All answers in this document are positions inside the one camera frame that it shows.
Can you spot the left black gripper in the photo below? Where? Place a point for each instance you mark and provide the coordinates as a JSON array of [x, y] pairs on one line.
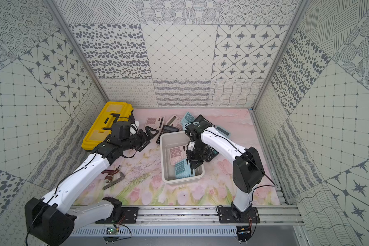
[[143, 139]]

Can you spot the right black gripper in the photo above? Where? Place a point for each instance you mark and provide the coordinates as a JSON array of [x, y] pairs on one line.
[[193, 161]]

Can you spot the white plastic storage box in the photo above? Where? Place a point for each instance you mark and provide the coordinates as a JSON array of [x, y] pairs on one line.
[[168, 141]]

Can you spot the small black calculator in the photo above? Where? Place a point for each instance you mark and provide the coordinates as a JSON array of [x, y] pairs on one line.
[[166, 129]]

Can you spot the pink calculator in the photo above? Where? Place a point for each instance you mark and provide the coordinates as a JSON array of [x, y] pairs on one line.
[[177, 154], [175, 122], [155, 122]]

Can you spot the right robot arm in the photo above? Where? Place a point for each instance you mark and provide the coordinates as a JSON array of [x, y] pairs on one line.
[[247, 167]]

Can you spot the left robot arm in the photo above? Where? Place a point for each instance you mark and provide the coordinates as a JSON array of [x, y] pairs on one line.
[[51, 219]]

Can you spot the small blue calculator back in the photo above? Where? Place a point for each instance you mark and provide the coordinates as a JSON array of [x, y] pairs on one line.
[[188, 118]]

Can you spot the black calculator back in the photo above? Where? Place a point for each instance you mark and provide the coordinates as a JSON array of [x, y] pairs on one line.
[[200, 119]]

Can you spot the yellow black toolbox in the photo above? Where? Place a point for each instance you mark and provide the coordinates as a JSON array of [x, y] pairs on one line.
[[112, 112]]

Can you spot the metal clamp tool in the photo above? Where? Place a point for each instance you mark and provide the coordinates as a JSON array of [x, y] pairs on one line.
[[110, 175]]

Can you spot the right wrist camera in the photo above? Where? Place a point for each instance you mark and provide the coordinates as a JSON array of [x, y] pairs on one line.
[[191, 145]]

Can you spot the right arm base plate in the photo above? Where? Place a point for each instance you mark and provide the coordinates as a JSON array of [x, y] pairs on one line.
[[233, 215]]

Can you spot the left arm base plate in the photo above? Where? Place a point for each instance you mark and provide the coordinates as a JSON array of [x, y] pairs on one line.
[[126, 215]]

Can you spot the aluminium rail frame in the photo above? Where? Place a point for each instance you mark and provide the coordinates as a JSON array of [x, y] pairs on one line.
[[194, 221]]

